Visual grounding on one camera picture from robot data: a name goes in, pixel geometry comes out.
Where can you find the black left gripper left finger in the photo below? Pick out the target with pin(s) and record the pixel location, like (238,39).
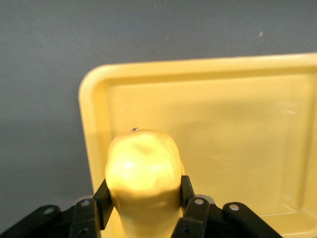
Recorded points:
(84,218)

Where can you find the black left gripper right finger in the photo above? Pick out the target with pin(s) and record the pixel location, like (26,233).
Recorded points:
(198,218)

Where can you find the yellow plastic tray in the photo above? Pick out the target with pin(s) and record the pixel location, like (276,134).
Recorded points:
(235,124)

